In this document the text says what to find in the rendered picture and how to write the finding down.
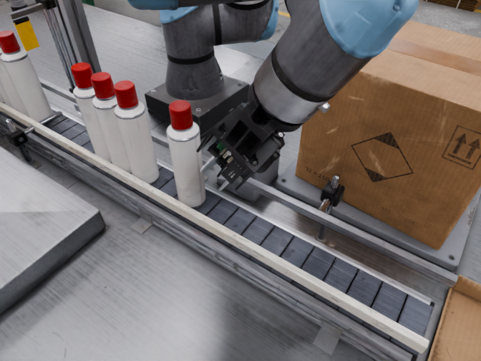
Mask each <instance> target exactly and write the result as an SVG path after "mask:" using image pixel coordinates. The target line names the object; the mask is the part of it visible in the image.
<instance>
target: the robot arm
mask: <svg viewBox="0 0 481 361"><path fill-rule="evenodd" d="M127 1H128V2H129V4H130V5H131V6H133V7H134V8H136V9H139V10H149V9H150V10H159V11H160V22H161V24H162V32H163V36H164V40H165V48H166V52H167V59H168V63H167V73H166V78H165V85H166V89H167V93H168V94H169V95H170V96H172V97H174V98H177V99H179V100H202V99H205V98H208V97H212V96H213V95H216V94H218V93H219V92H220V91H221V90H222V89H223V87H224V78H223V73H222V71H221V69H220V66H219V64H218V61H217V59H216V58H215V51H214V46H218V45H225V44H238V43H246V42H253V43H255V42H258V41H263V40H267V39H270V38H271V37H272V36H273V34H274V32H275V30H276V26H277V22H278V8H279V2H278V0H127ZM284 1H285V4H286V8H287V11H288V12H289V14H290V17H291V23H290V24H289V26H288V28H287V29H286V31H285V32H284V33H283V35H282V37H281V38H280V39H279V40H278V43H277V44H276V45H275V47H274V48H273V49H272V50H271V52H270V54H269V55H268V56H267V58H266V59H265V61H264V62H263V64H262V65H261V67H260V68H259V70H258V71H257V72H256V75H255V77H254V81H253V83H252V84H251V86H250V87H249V89H248V102H249V103H244V102H242V103H241V104H240V105H239V106H237V108H236V109H232V110H230V111H229V112H228V114H227V116H226V117H224V118H223V119H222V120H221V121H220V122H219V123H217V124H216V125H215V126H213V127H212V128H211V129H210V130H209V132H208V134H207V135H206V136H205V138H204V140H203V141H202V143H201V144H200V146H199V147H198V149H197V150H196V152H197V153H198V152H200V151H201V150H202V149H203V148H204V147H205V146H206V145H207V144H209V142H210V141H211V140H212V139H213V137H214V136H215V137H216V138H217V140H216V141H215V142H214V143H213V144H212V145H211V146H210V147H209V148H208V149H207V151H208V152H210V153H211V154H212V155H213V156H212V158H211V159H210V160H209V161H208V162H207V163H206V164H205V165H204V166H203V167H202V168H201V169H200V172H201V173H203V172H204V171H206V170H207V169H209V168H211V167H212V166H213V168H214V172H215V175H216V176H217V177H218V178H219V179H222V180H226V181H225V182H224V184H223V185H222V186H221V187H220V188H219V189H218V190H219V191H221V190H222V189H224V188H225V187H226V186H227V185H228V184H229V183H230V184H232V183H233V182H234V181H235V180H236V179H238V181H240V182H241V181H242V182H241V183H240V184H239V185H238V186H237V187H236V188H235V190H238V189H239V188H240V187H241V186H242V185H243V184H244V183H245V182H246V181H247V180H248V179H249V178H250V177H251V176H252V175H253V174H254V173H264V172H265V171H267V170H268V168H269V167H270V166H271V165H272V164H273V163H274V161H275V160H277V159H278V158H279V157H280V156H281V155H280V154H279V153H278V152H277V150H278V149H279V150H280V149H281V148H282V147H283V146H284V145H285V143H284V139H283V137H284V136H285V134H284V133H289V132H293V131H295V130H297V129H299V128H300V127H301V126H302V125H303V124H304V123H305V122H307V121H309V120H310V119H311V118H312V117H313V116H314V115H315V114H316V113H317V112H318V111H319V110H321V111H322V112H323V113H325V112H327V111H328V110H329V109H330V105H329V104H328V103H327V102H328V101H329V100H330V99H331V98H332V97H333V96H334V95H335V94H336V93H337V92H338V91H339V90H341V89H342V88H343V87H344V86H345V85H346V84H347V83H348V82H349V81H350V80H351V79H352V78H353V77H354V76H355V75H356V74H357V73H358V72H359V71H360V70H361V69H362V68H363V67H364V66H365V65H366V64H367V63H368V62H369V61H370V60H371V59H372V58H373V57H376V56H377V55H379V54H381V53H382V52H383V51H384V50H385V49H386V48H387V47H388V45H389V43H390V42H391V40H392V38H393V37H394V36H395V35H396V34H397V32H398V31H399V30H400V29H401V28H402V27H403V26H404V25H405V24H406V23H407V22H408V21H409V20H410V19H411V18H412V17H413V15H414V13H415V11H416V10H417V7H418V4H419V0H284ZM208 138H209V139H208ZM225 167H227V168H225ZM224 169H225V170H224ZM222 171H223V172H222Z"/></svg>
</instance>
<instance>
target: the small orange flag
mask: <svg viewBox="0 0 481 361"><path fill-rule="evenodd" d="M13 23H14V26H15V27H16V30H17V32H18V34H19V37H20V40H21V42H22V44H23V46H24V49H25V51H26V52H27V51H29V50H31V49H34V48H37V47H39V43H38V41H37V38H36V35H35V33H34V30H33V28H32V26H31V23H30V21H29V17H28V16H25V17H22V18H20V19H16V20H13Z"/></svg>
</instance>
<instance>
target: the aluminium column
mask: <svg viewBox="0 0 481 361"><path fill-rule="evenodd" d="M58 2H59V4H58ZM55 3H56V5H57V7H55V8H54V12H55V14H56V17H57V21H58V23H59V26H60V29H61V31H62V35H63V37H64V41H65V44H66V46H67V50H68V52H69V55H70V58H71V61H72V64H73V65H74V64H76V63H77V61H78V63H80V62H86V63H89V64H90V65H91V68H92V71H93V74H95V73H98V72H101V71H102V70H101V67H100V64H99V60H98V57H97V53H96V50H95V47H94V42H93V40H92V35H91V32H90V30H89V25H88V22H87V18H86V15H85V12H84V7H83V5H82V0H58V1H57V0H55ZM59 6H60V8H59ZM60 9H61V11H62V13H61V11H60ZM62 15H63V17H64V20H63V17H62ZM64 21H65V24H66V26H67V29H66V27H65V24H64ZM67 30H68V32H69V35H68V33H67ZM69 36H70V39H69ZM70 40H71V41H70ZM71 42H72V44H71ZM72 46H73V48H74V51H73V48H72ZM74 52H75V54H76V57H77V60H76V57H75V55H74Z"/></svg>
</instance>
